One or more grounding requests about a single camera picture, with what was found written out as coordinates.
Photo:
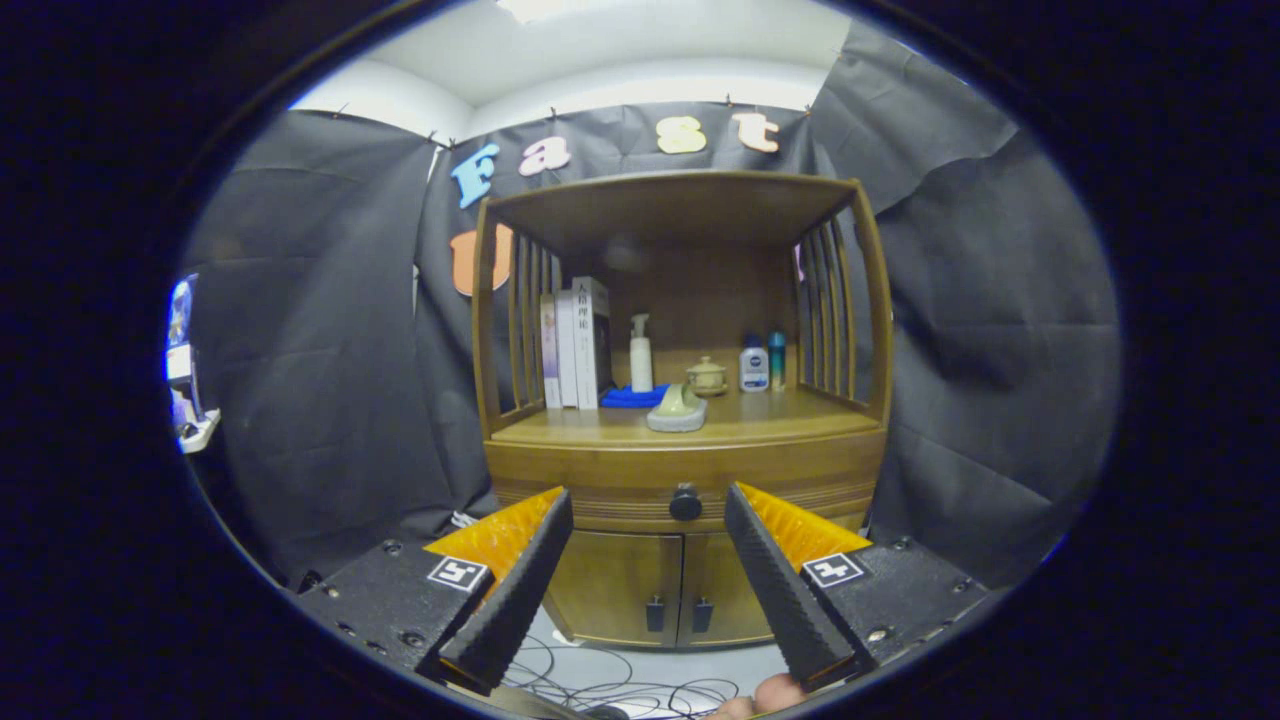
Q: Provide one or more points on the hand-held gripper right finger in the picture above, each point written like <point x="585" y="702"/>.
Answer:
<point x="780" y="595"/>

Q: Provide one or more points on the white wall shelf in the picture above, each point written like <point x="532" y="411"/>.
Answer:
<point x="200" y="432"/>

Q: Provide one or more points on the pale purple book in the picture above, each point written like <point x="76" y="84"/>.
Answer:
<point x="550" y="350"/>

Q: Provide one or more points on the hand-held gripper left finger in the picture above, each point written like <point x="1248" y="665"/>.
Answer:
<point x="515" y="600"/>

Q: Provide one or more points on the blue cloth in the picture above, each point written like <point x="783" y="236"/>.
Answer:
<point x="625" y="398"/>

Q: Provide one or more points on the beige lidded ceramic cup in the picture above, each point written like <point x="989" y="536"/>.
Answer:
<point x="707" y="377"/>

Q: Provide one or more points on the black drawer knob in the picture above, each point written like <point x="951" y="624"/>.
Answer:
<point x="685" y="503"/>

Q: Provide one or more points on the teal bottle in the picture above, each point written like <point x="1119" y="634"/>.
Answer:
<point x="777" y="365"/>

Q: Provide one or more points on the lit display screen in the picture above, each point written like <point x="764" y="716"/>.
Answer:
<point x="182" y="340"/>

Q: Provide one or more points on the white pump bottle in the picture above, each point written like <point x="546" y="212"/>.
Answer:
<point x="641" y="365"/>

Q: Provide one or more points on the pale green plastic object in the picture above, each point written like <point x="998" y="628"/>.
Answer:
<point x="677" y="412"/>

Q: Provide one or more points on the wooden countertop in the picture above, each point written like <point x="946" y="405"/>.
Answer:
<point x="780" y="415"/>

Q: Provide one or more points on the wooden cabinet door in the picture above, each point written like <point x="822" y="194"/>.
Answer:
<point x="725" y="590"/>
<point x="610" y="585"/>

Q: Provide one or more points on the ceiling light panel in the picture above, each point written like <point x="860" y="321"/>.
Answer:
<point x="590" y="8"/>

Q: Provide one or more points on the white and black book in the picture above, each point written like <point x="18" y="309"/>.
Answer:
<point x="592" y="340"/>

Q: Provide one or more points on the wooden drawer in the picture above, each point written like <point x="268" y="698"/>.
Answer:
<point x="640" y="470"/>

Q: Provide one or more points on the wooden cabinet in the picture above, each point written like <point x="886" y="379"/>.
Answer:
<point x="700" y="300"/>

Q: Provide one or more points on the thin white book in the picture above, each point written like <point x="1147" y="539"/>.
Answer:
<point x="567" y="350"/>

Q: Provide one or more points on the white bottle with blue cap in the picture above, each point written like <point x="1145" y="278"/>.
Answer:
<point x="754" y="370"/>

